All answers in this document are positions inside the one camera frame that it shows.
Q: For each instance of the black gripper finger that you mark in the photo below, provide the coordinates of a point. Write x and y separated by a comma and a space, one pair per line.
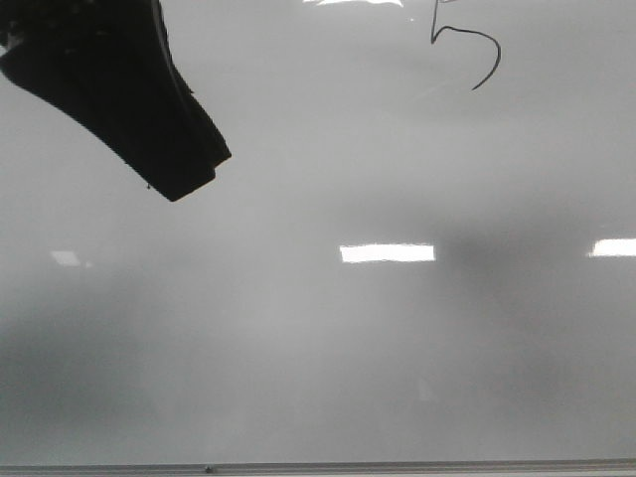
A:
108, 66

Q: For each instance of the white whiteboard with aluminium frame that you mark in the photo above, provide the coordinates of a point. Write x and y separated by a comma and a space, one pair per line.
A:
422, 247

